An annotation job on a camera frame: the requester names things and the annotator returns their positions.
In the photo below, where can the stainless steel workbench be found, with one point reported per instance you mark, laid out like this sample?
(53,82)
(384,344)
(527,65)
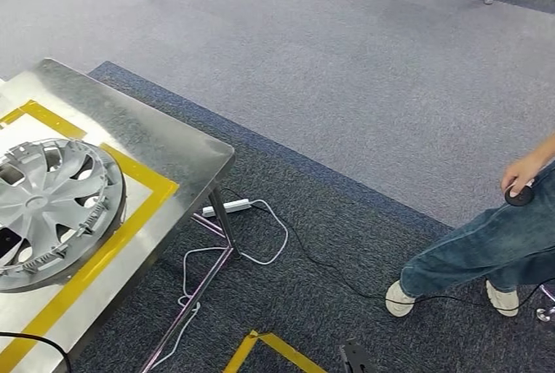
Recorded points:
(151,140)

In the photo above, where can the yellow floor tape marking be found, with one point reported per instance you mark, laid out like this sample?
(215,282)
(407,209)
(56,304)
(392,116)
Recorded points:
(286,350)

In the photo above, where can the large yellow tape rectangle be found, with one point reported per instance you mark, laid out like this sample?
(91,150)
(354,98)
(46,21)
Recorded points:
(143,178)

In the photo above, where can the person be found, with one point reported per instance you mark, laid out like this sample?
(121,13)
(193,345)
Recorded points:
(476,249)

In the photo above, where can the grey plastic wheel hubcap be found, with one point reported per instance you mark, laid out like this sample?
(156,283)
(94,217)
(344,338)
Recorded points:
(39,204)

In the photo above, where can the person's right forearm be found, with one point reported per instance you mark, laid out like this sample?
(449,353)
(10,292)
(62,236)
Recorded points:
(546,149)

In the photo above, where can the white power strip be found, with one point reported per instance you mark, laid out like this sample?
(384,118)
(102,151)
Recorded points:
(228,208)

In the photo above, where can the person's right hand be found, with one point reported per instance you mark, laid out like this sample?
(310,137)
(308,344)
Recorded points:
(522,172)

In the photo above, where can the chrome stool with black seat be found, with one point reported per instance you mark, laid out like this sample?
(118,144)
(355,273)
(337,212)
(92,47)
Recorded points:
(547,314)

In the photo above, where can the black robot body part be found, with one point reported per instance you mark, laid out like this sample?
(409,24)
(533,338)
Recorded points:
(355,359)

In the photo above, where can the round black puck controller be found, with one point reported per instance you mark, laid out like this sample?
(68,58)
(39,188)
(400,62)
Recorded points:
(520,198)

